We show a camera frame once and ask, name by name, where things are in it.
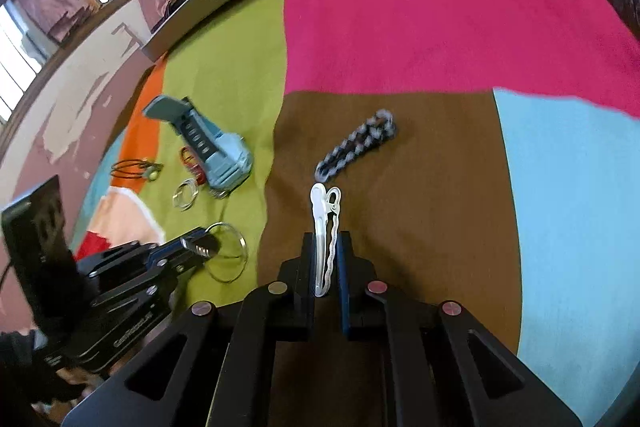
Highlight dark wire bracelet with charm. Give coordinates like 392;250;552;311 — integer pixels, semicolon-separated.
111;159;165;182

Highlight large silver bangle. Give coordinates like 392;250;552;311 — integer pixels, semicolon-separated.
190;222;249;284

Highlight small silver rings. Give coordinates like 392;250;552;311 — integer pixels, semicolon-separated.
172;178;200;210

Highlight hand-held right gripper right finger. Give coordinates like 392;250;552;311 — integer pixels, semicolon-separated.
337;231;585;427

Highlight white hair clip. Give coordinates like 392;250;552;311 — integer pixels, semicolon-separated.
310;183;342;298

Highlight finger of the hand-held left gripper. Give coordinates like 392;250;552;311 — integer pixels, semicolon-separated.
75;228;221;275
89;257;203;308

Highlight light blue wristwatch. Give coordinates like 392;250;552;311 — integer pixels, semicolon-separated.
142;96;253;190

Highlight person's left hand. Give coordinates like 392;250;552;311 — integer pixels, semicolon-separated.
35;364;103;408

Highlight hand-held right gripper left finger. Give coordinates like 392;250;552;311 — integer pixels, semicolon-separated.
60;232;317;427

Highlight red rings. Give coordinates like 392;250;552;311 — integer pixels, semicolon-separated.
179;147;206;182

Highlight barred window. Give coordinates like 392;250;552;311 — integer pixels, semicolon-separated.
0;0;132;124

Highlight black white braided bracelet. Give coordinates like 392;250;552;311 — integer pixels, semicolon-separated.
315;108;398;180

